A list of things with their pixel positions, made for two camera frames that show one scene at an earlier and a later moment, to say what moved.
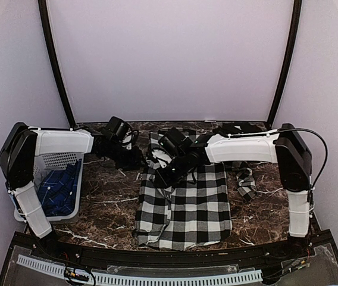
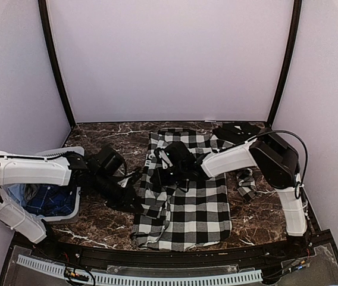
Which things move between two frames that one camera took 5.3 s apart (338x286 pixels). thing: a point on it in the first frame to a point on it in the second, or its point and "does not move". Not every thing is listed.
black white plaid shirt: (191, 213) does not move
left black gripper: (134, 162) to (125, 201)
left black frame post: (46, 21) does not move
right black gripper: (166, 182) does not move
